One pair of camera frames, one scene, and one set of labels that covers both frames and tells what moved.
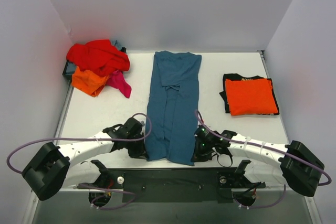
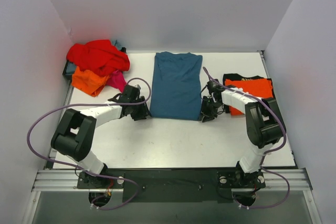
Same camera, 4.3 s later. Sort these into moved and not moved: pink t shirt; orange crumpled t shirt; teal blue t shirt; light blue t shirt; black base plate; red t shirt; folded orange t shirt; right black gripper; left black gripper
Moved: right black gripper; teal blue t shirt; left black gripper
Not moved: light blue t shirt; folded orange t shirt; pink t shirt; red t shirt; black base plate; orange crumpled t shirt
